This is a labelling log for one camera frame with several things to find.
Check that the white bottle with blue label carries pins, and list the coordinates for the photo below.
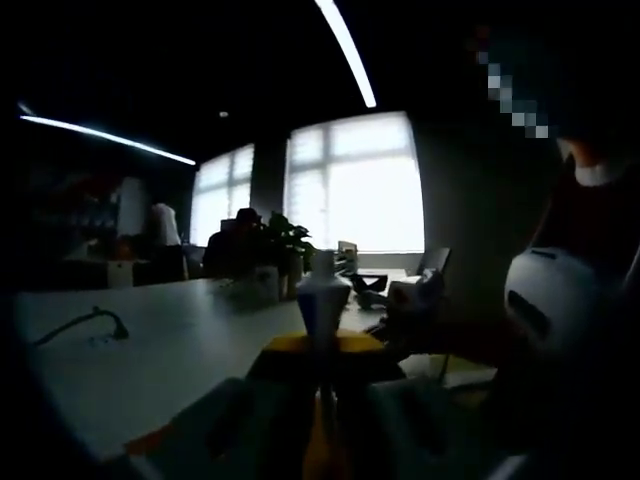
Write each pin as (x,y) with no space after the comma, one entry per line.
(267,282)

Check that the white table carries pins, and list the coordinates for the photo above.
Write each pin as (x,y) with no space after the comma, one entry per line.
(150,360)

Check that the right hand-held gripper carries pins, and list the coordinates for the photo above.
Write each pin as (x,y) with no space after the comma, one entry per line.
(415,292)

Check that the large window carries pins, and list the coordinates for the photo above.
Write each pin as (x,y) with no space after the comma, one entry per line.
(360,190)
(225,195)

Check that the ceiling light strip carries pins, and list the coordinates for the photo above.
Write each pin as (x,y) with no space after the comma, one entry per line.
(125,141)
(350,50)

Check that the green potted plant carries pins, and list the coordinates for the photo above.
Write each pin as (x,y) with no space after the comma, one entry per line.
(285,240)

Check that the white blue toothpaste tube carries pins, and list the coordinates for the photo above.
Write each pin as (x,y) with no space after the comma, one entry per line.
(322,305)

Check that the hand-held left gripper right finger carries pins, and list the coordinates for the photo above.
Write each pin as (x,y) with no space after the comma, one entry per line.
(415,440)

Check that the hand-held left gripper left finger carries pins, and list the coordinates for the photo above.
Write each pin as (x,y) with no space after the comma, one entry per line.
(220,440)

